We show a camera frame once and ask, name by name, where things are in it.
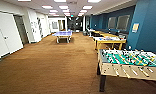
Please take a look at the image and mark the green field foosball table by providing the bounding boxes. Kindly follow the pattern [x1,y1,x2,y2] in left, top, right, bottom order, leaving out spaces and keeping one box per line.
[96,48,156,93]

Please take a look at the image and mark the interior glass window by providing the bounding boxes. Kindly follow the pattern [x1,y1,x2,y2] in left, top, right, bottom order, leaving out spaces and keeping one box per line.
[116,14,131,31]
[107,16,117,30]

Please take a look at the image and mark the yellow framed wall sign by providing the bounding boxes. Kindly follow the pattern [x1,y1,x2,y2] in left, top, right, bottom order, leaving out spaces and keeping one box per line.
[131,22,141,33]

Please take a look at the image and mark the yellow air hockey table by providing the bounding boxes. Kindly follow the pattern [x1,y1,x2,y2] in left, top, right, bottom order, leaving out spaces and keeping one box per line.
[92,35,128,51]

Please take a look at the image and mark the white double door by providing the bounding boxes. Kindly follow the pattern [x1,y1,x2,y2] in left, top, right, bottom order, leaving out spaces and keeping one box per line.
[0,11,25,63]

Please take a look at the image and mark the blue ping pong table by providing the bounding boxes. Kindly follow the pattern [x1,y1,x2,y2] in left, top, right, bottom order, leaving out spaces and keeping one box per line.
[52,30,74,44]

